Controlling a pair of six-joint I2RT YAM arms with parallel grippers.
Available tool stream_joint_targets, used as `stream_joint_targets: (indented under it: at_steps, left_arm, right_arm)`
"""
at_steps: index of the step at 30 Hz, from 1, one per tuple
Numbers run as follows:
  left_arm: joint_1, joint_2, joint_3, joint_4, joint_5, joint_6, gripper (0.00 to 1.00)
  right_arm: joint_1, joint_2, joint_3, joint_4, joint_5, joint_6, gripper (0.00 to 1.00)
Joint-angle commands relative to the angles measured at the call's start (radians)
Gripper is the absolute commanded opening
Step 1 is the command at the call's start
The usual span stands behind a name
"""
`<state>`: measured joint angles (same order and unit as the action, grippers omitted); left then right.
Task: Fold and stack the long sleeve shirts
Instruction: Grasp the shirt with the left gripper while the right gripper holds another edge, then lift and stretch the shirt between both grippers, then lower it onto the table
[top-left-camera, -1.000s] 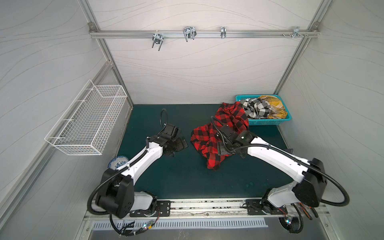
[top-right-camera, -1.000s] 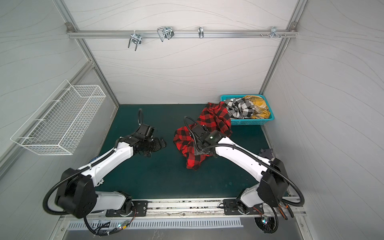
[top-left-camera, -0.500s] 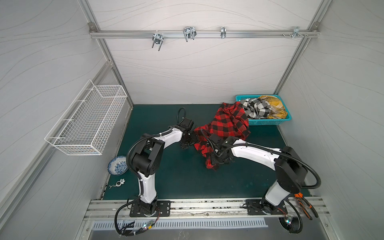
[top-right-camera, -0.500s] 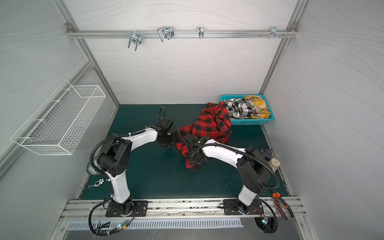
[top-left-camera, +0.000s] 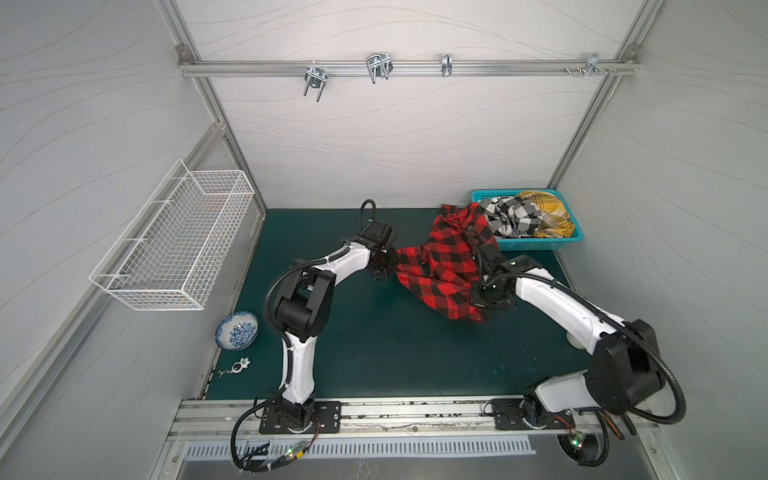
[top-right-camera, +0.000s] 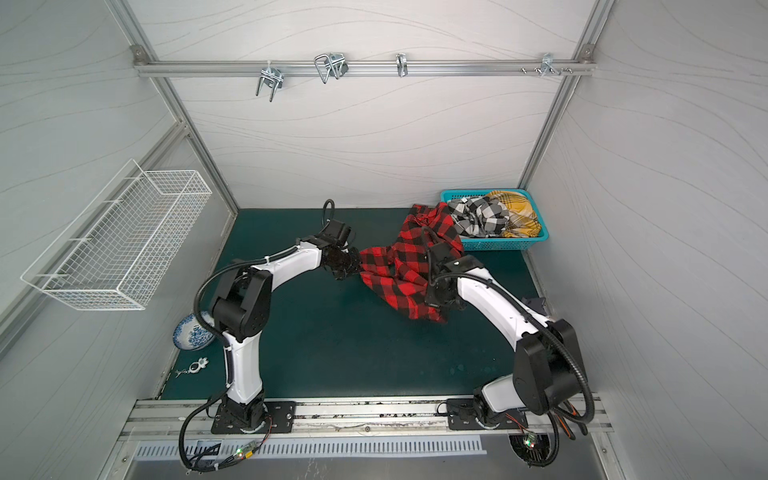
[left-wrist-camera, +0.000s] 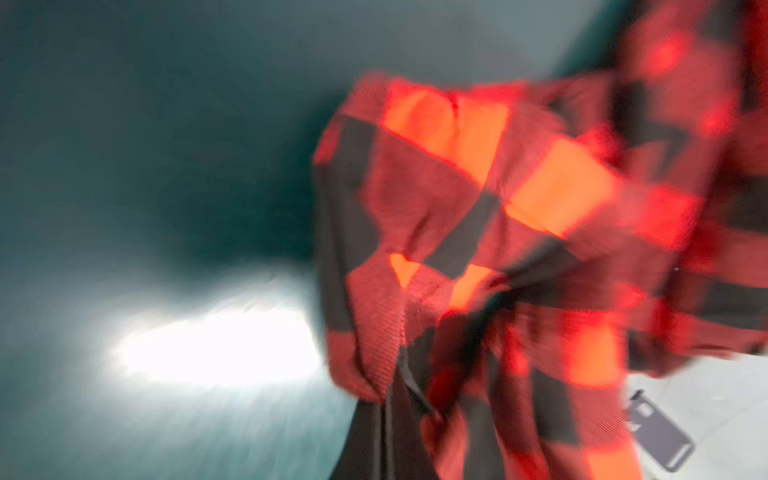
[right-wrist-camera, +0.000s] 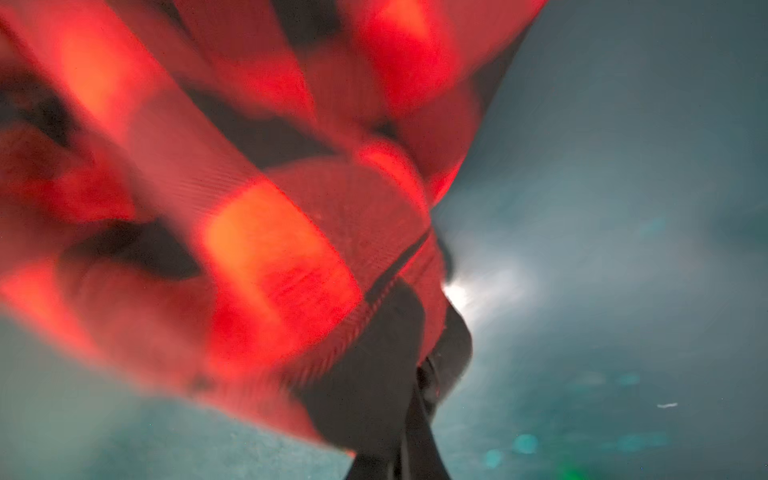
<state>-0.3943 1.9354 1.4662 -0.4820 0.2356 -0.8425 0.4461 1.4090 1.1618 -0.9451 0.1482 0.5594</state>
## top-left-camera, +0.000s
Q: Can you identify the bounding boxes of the blue white ceramic bowl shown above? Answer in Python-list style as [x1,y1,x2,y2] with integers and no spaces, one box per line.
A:
[214,311,259,351]

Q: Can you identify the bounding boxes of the black mounting plate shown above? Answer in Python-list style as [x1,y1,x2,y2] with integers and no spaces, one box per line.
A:
[490,397,574,431]
[259,399,341,435]

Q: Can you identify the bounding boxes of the yellow plaid shirt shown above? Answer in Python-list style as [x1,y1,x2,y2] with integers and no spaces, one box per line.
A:
[516,190,576,238]

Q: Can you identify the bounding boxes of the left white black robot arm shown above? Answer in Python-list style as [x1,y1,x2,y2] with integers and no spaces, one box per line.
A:
[263,219,398,425]

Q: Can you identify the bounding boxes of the metal bracket with bolts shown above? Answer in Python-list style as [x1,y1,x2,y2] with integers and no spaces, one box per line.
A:
[563,54,618,78]

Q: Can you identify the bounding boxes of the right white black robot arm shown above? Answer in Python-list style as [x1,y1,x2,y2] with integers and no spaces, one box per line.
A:
[471,244,687,429]

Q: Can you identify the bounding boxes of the white slotted cable duct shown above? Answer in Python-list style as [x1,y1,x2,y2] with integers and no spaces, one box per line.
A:
[184,435,537,461]

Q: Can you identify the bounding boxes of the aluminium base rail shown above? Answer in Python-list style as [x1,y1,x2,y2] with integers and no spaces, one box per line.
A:
[167,395,661,442]

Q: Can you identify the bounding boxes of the orange black pliers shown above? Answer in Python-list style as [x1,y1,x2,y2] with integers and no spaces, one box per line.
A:
[599,410,638,441]

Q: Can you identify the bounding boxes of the aluminium cross rail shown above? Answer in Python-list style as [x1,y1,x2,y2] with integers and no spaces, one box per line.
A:
[180,58,641,78]

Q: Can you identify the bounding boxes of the metal U-bolt clamp middle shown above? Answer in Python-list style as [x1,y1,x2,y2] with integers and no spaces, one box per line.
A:
[365,53,393,84]

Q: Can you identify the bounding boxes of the metal u-bolt clamp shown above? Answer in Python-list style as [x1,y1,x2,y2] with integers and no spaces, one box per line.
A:
[303,65,328,102]
[365,53,393,84]

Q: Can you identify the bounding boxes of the metal U-bolt clamp left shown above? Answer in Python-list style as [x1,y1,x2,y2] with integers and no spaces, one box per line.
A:
[303,65,328,102]

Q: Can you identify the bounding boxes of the small metal ring clamp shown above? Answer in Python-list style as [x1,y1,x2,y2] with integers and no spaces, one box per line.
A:
[441,53,453,78]

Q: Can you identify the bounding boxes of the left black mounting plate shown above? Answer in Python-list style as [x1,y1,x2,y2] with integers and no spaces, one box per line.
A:
[259,399,341,435]

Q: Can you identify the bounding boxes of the black white plaid shirt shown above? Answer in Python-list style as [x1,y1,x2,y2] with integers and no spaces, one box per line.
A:
[478,197,543,238]

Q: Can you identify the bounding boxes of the small metal clamp piece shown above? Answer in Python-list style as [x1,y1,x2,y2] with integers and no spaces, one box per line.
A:
[218,357,251,378]

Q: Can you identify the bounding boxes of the red black plaid shirt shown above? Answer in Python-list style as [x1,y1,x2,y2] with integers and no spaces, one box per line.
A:
[396,202,497,322]

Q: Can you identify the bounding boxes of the beige cylinder object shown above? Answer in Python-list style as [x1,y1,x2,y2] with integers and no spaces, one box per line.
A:
[566,332,586,350]

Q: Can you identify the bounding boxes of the teal plastic basket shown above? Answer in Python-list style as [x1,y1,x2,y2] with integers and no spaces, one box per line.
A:
[471,189,583,251]

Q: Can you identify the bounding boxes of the white wire basket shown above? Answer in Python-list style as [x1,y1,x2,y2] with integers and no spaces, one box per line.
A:
[89,159,254,311]

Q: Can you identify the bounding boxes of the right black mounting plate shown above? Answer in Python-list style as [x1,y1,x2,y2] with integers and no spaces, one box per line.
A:
[490,397,574,431]

